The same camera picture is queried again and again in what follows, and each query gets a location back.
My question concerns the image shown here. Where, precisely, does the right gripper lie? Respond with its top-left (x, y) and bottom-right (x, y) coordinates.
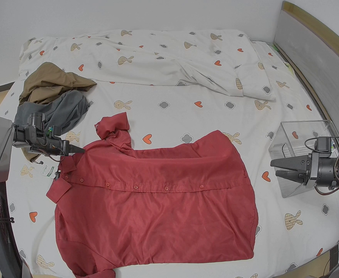
top-left (270, 152), bottom-right (337, 188)

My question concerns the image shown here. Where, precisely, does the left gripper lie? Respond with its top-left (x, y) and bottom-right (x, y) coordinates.
top-left (42, 137), bottom-right (71, 157)

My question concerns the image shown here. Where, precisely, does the red shirt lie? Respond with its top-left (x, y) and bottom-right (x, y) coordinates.
top-left (39, 112), bottom-right (259, 278)

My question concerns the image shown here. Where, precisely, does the clear plastic box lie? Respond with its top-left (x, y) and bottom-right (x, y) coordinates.
top-left (268, 120), bottom-right (336, 198)

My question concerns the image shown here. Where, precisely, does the grey garment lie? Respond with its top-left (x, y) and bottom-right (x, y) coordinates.
top-left (13, 91), bottom-right (92, 135)

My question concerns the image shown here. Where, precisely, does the brown garment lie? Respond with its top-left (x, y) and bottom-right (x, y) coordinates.
top-left (18, 62), bottom-right (97, 164)

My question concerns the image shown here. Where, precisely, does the bed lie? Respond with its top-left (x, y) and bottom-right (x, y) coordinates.
top-left (0, 0), bottom-right (339, 278)

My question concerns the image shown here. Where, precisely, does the white printed quilt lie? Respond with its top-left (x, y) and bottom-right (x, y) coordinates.
top-left (18, 29), bottom-right (276, 101)

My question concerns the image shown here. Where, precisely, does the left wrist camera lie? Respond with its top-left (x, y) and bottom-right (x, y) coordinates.
top-left (43, 125), bottom-right (62, 138)

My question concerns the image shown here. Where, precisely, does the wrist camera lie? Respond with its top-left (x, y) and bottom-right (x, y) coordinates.
top-left (315, 136), bottom-right (332, 153)
top-left (43, 125), bottom-right (62, 138)

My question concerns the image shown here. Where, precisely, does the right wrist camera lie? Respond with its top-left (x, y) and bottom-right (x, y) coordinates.
top-left (315, 136), bottom-right (332, 153)

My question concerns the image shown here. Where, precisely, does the black cable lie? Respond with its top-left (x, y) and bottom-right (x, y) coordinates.
top-left (315, 139), bottom-right (339, 196)

